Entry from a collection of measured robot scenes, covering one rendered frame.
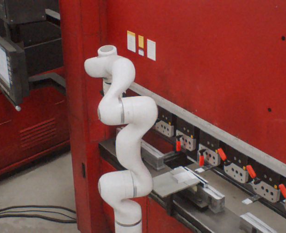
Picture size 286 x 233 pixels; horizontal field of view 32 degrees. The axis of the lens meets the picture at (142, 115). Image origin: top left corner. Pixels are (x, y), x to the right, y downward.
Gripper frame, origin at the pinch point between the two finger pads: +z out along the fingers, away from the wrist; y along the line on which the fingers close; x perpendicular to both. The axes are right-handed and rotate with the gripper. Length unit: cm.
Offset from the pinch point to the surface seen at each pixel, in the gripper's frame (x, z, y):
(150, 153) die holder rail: -43, 69, 13
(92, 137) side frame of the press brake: -49, 74, 63
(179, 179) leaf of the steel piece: -21, 60, -19
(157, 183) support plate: -12, 58, -10
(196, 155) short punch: -31, 48, -26
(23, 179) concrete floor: -69, 173, 176
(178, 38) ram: -48, -15, -11
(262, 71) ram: -23, -19, -64
